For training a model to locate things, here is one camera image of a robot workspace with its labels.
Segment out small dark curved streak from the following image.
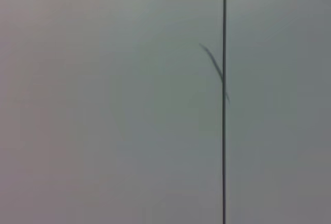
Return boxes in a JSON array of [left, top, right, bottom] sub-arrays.
[[198, 42, 231, 103]]

